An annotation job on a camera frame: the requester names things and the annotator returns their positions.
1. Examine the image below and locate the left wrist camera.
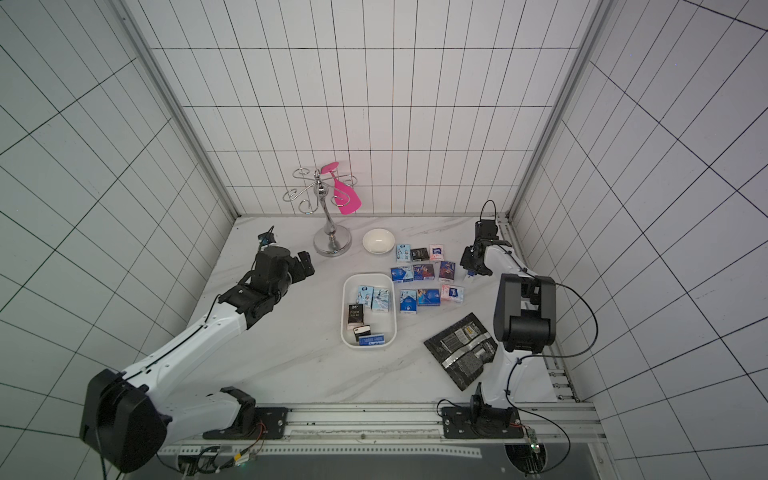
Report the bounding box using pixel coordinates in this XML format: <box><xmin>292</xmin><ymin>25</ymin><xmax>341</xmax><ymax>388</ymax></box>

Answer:
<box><xmin>258</xmin><ymin>230</ymin><xmax>276</xmax><ymax>248</ymax></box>

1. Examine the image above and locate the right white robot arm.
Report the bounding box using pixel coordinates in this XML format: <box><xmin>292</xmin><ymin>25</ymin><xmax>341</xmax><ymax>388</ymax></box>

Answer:
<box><xmin>424</xmin><ymin>218</ymin><xmax>556</xmax><ymax>449</ymax></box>

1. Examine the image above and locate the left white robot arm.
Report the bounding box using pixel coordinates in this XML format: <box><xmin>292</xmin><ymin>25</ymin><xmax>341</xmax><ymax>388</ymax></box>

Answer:
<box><xmin>79</xmin><ymin>244</ymin><xmax>315</xmax><ymax>473</ymax></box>

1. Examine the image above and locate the white ceramic bowl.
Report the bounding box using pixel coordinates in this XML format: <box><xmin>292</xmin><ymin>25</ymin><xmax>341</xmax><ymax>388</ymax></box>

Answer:
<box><xmin>362</xmin><ymin>228</ymin><xmax>396</xmax><ymax>255</ymax></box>

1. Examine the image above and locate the pink Tempo side pack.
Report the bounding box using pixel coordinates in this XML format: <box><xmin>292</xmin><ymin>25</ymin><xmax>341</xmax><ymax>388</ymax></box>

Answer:
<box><xmin>428</xmin><ymin>244</ymin><xmax>445</xmax><ymax>262</ymax></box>

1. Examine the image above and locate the blue white pack second row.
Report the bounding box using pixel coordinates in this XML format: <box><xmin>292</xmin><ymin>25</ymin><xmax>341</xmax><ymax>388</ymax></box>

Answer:
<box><xmin>398</xmin><ymin>289</ymin><xmax>418</xmax><ymax>314</ymax></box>

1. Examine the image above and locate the black Face tissue pack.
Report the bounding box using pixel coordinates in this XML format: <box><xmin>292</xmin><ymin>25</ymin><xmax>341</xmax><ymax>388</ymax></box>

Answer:
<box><xmin>346</xmin><ymin>304</ymin><xmax>365</xmax><ymax>330</ymax></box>

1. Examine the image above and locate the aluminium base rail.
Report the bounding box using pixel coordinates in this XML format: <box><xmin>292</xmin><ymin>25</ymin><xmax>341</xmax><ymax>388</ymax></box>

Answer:
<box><xmin>158</xmin><ymin>401</ymin><xmax>607</xmax><ymax>461</ymax></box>

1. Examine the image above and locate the blue orange pack second row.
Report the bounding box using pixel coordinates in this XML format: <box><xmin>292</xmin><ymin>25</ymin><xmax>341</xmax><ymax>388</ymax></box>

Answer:
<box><xmin>417</xmin><ymin>289</ymin><xmax>441</xmax><ymax>308</ymax></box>

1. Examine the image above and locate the small black tissue pack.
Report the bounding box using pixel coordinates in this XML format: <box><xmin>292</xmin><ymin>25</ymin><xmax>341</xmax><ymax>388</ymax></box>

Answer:
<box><xmin>411</xmin><ymin>247</ymin><xmax>430</xmax><ymax>262</ymax></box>

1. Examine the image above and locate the light blue tissue pack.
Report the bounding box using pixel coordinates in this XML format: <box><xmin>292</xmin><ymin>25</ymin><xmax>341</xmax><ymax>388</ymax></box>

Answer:
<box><xmin>395</xmin><ymin>244</ymin><xmax>412</xmax><ymax>263</ymax></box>

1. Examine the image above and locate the blue white tissue pack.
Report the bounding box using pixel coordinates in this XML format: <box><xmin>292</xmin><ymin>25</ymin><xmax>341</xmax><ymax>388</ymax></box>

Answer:
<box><xmin>390</xmin><ymin>265</ymin><xmax>414</xmax><ymax>283</ymax></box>

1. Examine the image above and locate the white storage box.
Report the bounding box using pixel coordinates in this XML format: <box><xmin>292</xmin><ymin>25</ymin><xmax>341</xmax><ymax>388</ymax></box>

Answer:
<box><xmin>340</xmin><ymin>273</ymin><xmax>398</xmax><ymax>350</ymax></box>

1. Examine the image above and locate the blue red tissue pack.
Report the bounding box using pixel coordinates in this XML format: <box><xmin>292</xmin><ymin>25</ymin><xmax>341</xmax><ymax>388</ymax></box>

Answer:
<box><xmin>413</xmin><ymin>263</ymin><xmax>435</xmax><ymax>281</ymax></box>

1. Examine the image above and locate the chrome hook stand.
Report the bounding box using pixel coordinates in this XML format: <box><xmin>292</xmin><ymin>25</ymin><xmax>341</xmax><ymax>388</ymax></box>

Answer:
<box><xmin>282</xmin><ymin>166</ymin><xmax>358</xmax><ymax>257</ymax></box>

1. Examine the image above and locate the black packaged item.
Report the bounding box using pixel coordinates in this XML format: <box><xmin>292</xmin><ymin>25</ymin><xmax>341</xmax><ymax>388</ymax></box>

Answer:
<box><xmin>423</xmin><ymin>313</ymin><xmax>498</xmax><ymax>391</ymax></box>

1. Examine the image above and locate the pink tissue pack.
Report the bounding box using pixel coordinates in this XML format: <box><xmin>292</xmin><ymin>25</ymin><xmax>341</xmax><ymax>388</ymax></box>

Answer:
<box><xmin>440</xmin><ymin>284</ymin><xmax>464</xmax><ymax>304</ymax></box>

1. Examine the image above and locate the blue orange tissue pack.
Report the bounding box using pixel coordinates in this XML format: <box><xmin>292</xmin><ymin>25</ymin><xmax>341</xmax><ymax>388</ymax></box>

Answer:
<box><xmin>438</xmin><ymin>261</ymin><xmax>456</xmax><ymax>283</ymax></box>

